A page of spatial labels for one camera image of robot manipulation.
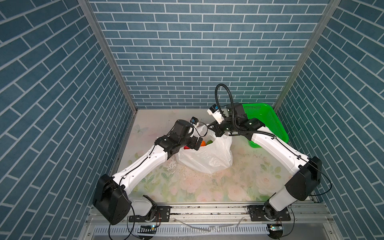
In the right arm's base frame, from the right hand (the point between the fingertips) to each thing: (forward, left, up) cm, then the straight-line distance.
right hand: (207, 124), depth 77 cm
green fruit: (+4, -2, -22) cm, 22 cm away
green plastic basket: (+29, -46, -23) cm, 59 cm away
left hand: (-3, +6, -6) cm, 9 cm away
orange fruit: (+2, +2, -22) cm, 23 cm away
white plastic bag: (-11, -5, -14) cm, 18 cm away
